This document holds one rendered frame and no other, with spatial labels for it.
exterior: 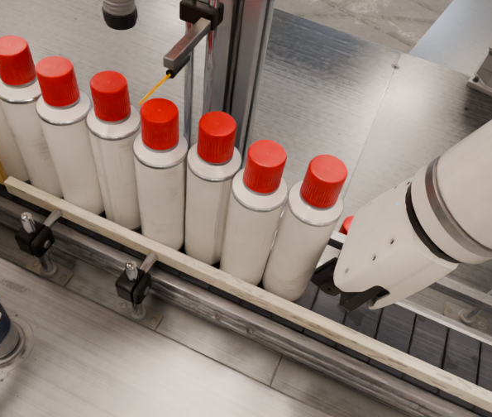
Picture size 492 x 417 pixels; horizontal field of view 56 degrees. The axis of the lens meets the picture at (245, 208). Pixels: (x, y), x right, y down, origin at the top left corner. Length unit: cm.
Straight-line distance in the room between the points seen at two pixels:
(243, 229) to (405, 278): 15
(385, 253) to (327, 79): 59
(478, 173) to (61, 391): 41
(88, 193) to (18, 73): 15
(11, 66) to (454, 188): 39
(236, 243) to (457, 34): 86
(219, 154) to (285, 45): 59
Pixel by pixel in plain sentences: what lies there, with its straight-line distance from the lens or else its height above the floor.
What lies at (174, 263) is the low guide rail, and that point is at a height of 91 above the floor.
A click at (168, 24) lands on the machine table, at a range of 100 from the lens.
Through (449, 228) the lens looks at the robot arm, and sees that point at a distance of 35.
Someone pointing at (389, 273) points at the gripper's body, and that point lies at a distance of 38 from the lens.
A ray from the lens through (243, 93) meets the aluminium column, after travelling 53.
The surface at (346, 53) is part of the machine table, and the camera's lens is 100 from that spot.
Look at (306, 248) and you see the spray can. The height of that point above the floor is 100.
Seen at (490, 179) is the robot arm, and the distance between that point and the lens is 32.
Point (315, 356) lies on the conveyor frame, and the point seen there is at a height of 87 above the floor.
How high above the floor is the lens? 136
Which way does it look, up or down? 53 degrees down
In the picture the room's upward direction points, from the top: 11 degrees clockwise
